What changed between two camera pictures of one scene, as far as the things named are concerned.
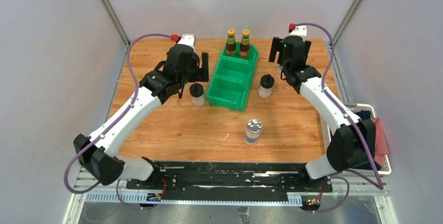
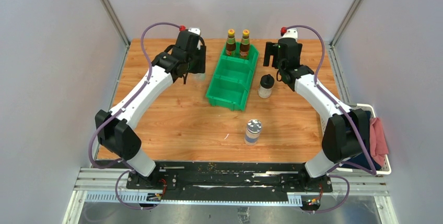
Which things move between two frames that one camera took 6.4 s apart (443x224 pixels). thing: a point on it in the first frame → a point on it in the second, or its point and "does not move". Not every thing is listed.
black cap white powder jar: x=267 y=82 does not move
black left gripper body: x=196 y=73 → x=196 y=61
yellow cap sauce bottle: x=231 y=44 does not move
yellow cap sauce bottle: x=245 y=45 does not move
